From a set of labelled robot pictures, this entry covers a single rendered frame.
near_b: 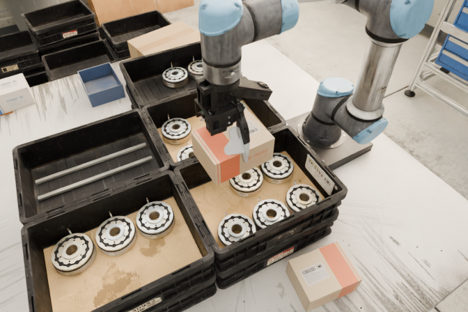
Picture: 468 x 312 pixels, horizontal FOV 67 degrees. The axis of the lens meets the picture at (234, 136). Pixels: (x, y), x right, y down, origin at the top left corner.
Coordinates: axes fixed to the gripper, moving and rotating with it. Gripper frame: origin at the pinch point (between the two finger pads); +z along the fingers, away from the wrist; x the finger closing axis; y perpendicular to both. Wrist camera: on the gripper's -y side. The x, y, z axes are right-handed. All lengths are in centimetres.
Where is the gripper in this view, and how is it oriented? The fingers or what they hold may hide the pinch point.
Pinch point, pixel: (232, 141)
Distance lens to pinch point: 84.8
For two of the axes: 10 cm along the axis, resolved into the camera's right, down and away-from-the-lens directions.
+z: 0.1, 7.0, 7.2
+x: 5.1, 6.1, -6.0
